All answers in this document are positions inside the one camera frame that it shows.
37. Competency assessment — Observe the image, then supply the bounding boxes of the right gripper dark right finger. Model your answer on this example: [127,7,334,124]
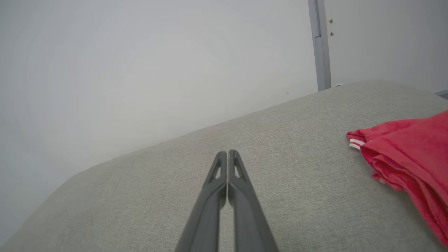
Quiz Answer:
[228,150,279,252]

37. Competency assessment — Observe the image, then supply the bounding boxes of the red Bulls 23 jersey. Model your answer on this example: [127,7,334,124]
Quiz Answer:
[346,110,448,247]

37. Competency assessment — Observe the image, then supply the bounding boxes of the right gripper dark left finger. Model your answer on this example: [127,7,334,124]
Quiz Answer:
[175,151,228,252]

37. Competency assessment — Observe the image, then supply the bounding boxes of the grey wall post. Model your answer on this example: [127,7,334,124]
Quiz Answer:
[307,0,332,92]

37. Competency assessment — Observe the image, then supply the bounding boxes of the grey fabric sofa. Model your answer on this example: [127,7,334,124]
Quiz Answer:
[0,80,448,252]

